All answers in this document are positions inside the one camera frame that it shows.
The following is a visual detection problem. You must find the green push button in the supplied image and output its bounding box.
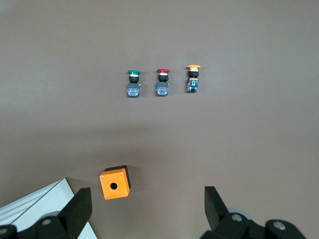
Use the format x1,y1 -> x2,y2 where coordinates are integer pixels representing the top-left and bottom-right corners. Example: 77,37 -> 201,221
126,69 -> 142,98

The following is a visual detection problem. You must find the orange button box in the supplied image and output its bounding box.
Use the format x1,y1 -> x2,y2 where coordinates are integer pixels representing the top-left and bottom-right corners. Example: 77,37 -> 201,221
99,164 -> 132,200

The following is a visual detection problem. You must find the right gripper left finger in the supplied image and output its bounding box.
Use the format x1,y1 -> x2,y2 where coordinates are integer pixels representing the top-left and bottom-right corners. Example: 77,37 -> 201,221
14,188 -> 92,239

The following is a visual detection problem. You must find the yellow push button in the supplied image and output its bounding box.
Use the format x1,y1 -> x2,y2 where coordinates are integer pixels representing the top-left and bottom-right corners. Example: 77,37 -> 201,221
185,64 -> 201,94

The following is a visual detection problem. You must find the red push button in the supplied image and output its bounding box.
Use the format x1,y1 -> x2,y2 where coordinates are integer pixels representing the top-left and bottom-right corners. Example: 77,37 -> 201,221
156,68 -> 170,97

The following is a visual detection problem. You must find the white drawer cabinet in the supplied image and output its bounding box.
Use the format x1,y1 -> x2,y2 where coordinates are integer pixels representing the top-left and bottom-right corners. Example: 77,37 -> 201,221
0,177 -> 99,239

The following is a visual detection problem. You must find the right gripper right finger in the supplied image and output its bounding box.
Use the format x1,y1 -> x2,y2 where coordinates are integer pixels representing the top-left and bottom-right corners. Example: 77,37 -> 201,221
199,186 -> 252,239

